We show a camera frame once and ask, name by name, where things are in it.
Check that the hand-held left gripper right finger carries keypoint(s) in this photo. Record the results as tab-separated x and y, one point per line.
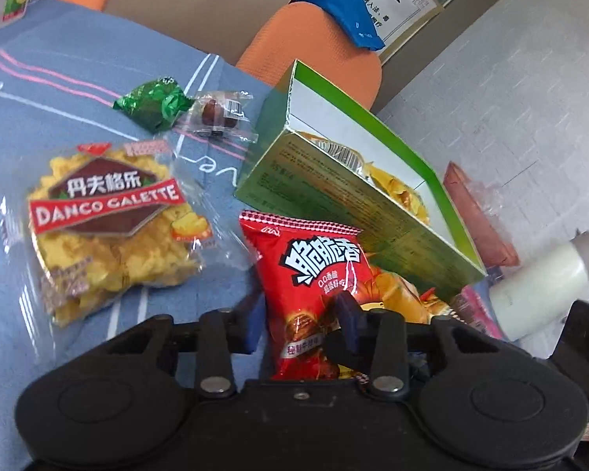
348	326

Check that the brown pink snack packet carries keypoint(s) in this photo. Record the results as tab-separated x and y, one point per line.
471	211

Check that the red snack packet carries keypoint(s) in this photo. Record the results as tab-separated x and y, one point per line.
314	274

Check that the yellow chip packet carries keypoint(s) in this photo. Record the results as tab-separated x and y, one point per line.
397	191

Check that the blue tablecloth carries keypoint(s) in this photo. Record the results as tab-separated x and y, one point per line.
54	83

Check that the white bottle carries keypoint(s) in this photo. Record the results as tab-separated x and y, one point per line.
535	289

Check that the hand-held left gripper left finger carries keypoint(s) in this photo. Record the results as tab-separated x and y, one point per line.
253	326

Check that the clear packet with brown snack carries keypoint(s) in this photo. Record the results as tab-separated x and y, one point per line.
213	113

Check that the green cardboard box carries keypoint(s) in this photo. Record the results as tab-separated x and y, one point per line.
324	196

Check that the yellow galette packet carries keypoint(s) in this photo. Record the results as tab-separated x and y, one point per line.
108	216

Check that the blue bag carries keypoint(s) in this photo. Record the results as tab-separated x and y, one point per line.
338	0

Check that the green candy packet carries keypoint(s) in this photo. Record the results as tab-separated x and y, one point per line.
152	103

